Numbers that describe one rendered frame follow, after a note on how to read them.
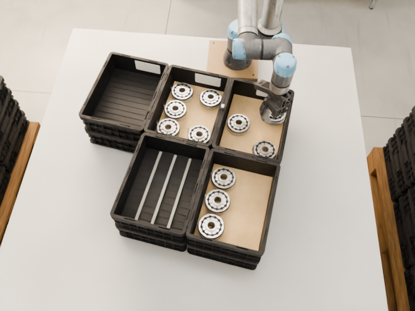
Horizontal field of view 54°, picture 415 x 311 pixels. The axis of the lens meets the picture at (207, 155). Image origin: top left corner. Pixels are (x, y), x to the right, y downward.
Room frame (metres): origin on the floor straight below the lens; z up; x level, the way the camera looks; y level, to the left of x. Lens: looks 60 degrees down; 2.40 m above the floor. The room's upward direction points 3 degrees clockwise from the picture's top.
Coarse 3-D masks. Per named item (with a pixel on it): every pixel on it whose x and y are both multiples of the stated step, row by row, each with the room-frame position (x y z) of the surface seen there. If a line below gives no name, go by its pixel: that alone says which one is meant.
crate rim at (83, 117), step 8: (128, 56) 1.38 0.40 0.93; (104, 64) 1.32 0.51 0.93; (160, 64) 1.34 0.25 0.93; (168, 64) 1.34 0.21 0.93; (96, 80) 1.22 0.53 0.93; (160, 80) 1.24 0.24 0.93; (88, 96) 1.13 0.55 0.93; (152, 104) 1.10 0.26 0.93; (80, 112) 1.04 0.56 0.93; (88, 120) 1.01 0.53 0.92; (96, 120) 1.00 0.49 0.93; (104, 120) 1.00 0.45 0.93; (144, 120) 1.01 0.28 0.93; (120, 128) 0.98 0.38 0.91; (128, 128) 0.97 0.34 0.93; (136, 128) 0.97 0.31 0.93
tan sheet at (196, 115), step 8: (200, 88) 1.29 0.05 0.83; (208, 88) 1.29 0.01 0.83; (192, 104) 1.19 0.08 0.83; (200, 104) 1.19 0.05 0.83; (192, 112) 1.14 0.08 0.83; (200, 112) 1.15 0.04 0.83; (208, 112) 1.15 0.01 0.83; (216, 112) 1.15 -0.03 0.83; (160, 120) 1.09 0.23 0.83; (184, 120) 1.09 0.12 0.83; (192, 120) 1.10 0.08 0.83; (200, 120) 1.10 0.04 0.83; (208, 120) 1.10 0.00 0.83; (168, 128) 1.05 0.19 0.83; (184, 128) 1.05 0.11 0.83; (208, 128) 1.06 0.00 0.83; (184, 136) 1.01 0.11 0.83; (200, 136) 1.01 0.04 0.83
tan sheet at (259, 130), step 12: (240, 96) 1.25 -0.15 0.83; (240, 108) 1.18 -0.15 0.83; (252, 108) 1.19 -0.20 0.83; (252, 120) 1.11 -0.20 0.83; (228, 132) 1.04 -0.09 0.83; (252, 132) 1.05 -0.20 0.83; (264, 132) 1.05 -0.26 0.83; (276, 132) 1.06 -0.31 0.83; (228, 144) 0.98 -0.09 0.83; (240, 144) 0.98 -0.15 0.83; (252, 144) 0.98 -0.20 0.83; (276, 144) 0.99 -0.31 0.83; (276, 156) 0.93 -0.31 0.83
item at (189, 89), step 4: (176, 84) 1.28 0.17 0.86; (180, 84) 1.28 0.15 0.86; (184, 84) 1.29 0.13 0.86; (188, 84) 1.29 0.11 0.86; (172, 88) 1.26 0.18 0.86; (176, 88) 1.26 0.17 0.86; (188, 88) 1.26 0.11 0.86; (192, 88) 1.26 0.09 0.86; (172, 92) 1.23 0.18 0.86; (176, 92) 1.23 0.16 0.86; (188, 92) 1.24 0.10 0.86; (192, 92) 1.24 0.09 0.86; (176, 96) 1.21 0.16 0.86; (180, 96) 1.21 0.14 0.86; (184, 96) 1.21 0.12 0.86; (188, 96) 1.21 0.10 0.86
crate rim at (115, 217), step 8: (144, 136) 0.93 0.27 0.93; (152, 136) 0.93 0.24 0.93; (160, 136) 0.94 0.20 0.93; (184, 144) 0.90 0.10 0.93; (192, 144) 0.91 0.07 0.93; (136, 152) 0.86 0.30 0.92; (208, 152) 0.87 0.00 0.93; (128, 168) 0.78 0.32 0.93; (200, 176) 0.76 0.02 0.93; (120, 192) 0.67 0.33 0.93; (192, 200) 0.65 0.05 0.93; (112, 208) 0.60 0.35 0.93; (192, 208) 0.62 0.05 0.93; (112, 216) 0.57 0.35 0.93; (120, 216) 0.57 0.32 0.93; (136, 224) 0.54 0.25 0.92; (144, 224) 0.54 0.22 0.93; (152, 224) 0.54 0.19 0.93; (184, 224) 0.55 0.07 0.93; (168, 232) 0.52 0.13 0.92; (176, 232) 0.52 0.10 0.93; (184, 232) 0.52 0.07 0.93
